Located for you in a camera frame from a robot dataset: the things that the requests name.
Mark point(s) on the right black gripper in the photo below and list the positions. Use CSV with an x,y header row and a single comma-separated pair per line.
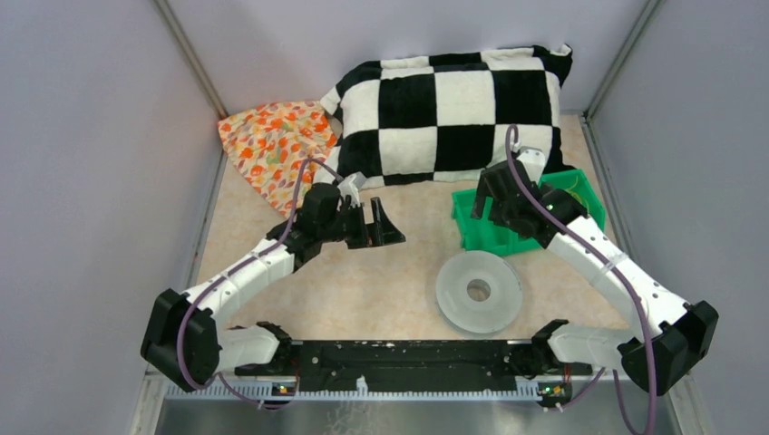
x,y
479,205

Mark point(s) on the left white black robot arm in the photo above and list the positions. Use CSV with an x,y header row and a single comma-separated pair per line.
x,y
187,338

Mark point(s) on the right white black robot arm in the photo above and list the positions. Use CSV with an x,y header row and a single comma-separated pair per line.
x,y
666,335

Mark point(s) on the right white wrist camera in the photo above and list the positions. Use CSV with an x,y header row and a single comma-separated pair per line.
x,y
534,162

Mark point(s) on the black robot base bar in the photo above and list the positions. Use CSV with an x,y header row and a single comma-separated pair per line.
x,y
412,366

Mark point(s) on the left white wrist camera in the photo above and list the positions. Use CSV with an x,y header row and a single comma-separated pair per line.
x,y
350,186

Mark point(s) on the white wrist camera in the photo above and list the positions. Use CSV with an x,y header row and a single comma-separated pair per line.
x,y
350,186
534,162

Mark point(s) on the grey slotted cable duct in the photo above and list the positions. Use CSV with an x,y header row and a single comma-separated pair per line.
x,y
269,391

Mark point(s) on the black white checkered pillow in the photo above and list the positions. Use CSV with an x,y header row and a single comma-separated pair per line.
x,y
444,117

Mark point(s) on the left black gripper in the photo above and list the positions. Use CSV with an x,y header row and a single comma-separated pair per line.
x,y
381,232

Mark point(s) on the orange floral cloth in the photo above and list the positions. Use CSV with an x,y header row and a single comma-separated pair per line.
x,y
268,144

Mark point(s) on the grey perforated cable spool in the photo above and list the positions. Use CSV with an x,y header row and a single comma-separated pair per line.
x,y
478,293

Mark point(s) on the green plastic compartment bin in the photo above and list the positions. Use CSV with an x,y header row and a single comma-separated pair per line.
x,y
481,234

